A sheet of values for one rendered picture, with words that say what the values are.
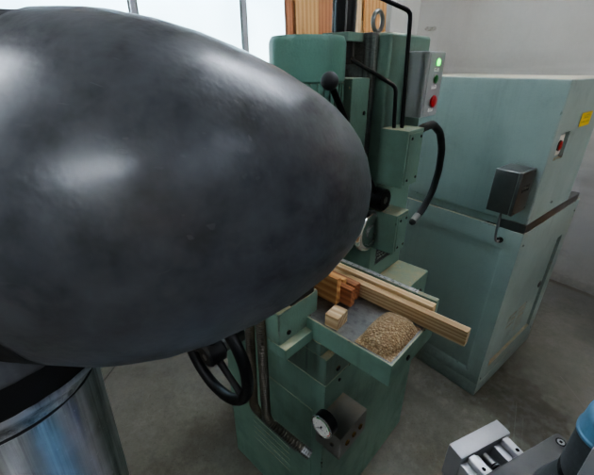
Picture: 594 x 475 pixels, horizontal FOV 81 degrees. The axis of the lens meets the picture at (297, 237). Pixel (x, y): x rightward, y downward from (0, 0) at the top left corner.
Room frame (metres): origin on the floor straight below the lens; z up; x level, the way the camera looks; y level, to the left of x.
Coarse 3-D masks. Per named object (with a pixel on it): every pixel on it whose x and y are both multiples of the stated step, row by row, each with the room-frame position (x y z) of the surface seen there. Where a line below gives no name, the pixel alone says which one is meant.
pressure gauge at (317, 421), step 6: (318, 414) 0.57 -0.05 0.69; (324, 414) 0.57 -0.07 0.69; (330, 414) 0.57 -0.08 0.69; (312, 420) 0.58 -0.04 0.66; (318, 420) 0.57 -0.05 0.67; (324, 420) 0.55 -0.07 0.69; (330, 420) 0.56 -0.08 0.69; (336, 420) 0.56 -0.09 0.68; (318, 426) 0.57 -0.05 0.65; (324, 426) 0.55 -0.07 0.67; (330, 426) 0.55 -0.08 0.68; (336, 426) 0.55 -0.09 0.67; (318, 432) 0.56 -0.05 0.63; (324, 432) 0.55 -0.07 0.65; (330, 432) 0.54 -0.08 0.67
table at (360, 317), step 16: (320, 304) 0.72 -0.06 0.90; (368, 304) 0.72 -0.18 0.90; (320, 320) 0.66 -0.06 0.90; (352, 320) 0.66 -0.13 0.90; (368, 320) 0.66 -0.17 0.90; (304, 336) 0.64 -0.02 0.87; (320, 336) 0.65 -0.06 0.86; (336, 336) 0.62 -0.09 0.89; (352, 336) 0.61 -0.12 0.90; (416, 336) 0.61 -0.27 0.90; (288, 352) 0.60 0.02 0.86; (336, 352) 0.62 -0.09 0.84; (352, 352) 0.59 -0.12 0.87; (368, 352) 0.56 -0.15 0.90; (400, 352) 0.56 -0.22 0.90; (416, 352) 0.61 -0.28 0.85; (368, 368) 0.56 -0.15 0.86; (384, 368) 0.53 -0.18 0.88; (400, 368) 0.55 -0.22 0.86
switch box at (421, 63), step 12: (420, 60) 1.00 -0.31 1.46; (432, 60) 1.00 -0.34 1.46; (444, 60) 1.05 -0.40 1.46; (408, 72) 1.02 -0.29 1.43; (420, 72) 1.00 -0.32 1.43; (432, 72) 1.00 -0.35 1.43; (408, 84) 1.02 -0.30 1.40; (420, 84) 1.00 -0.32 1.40; (432, 84) 1.01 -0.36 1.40; (408, 96) 1.01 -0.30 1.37; (420, 96) 0.99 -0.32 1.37; (408, 108) 1.01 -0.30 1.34; (420, 108) 0.99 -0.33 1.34
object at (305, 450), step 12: (264, 324) 0.63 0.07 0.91; (252, 336) 0.66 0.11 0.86; (264, 336) 0.63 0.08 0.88; (252, 348) 0.65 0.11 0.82; (264, 348) 0.62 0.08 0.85; (252, 360) 0.65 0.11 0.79; (264, 360) 0.62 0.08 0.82; (264, 372) 0.62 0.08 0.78; (264, 384) 0.61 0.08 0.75; (252, 396) 0.64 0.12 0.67; (264, 396) 0.61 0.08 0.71; (252, 408) 0.63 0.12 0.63; (264, 408) 0.60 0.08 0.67; (264, 420) 0.60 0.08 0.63; (276, 432) 0.58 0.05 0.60; (288, 432) 0.59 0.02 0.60; (288, 444) 0.58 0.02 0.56; (300, 444) 0.57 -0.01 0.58
